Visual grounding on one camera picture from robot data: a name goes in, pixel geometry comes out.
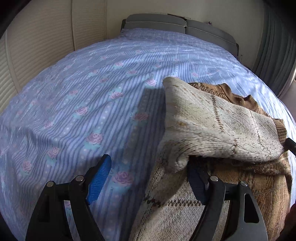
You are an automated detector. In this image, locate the brown plaid knit sweater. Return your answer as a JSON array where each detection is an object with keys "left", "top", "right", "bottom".
[{"left": 129, "top": 77, "right": 292, "bottom": 240}]

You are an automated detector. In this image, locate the green curtain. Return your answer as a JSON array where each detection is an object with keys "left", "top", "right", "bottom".
[{"left": 252, "top": 4, "right": 295, "bottom": 96}]

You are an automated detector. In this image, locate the grey padded headboard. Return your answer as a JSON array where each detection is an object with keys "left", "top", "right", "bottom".
[{"left": 121, "top": 13, "right": 239, "bottom": 57}]

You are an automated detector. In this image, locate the blue floral striped duvet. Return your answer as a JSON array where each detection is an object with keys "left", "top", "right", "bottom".
[{"left": 1, "top": 29, "right": 295, "bottom": 240}]

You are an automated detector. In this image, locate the cream louvered wardrobe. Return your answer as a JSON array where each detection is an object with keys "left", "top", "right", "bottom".
[{"left": 1, "top": 1, "right": 107, "bottom": 110}]

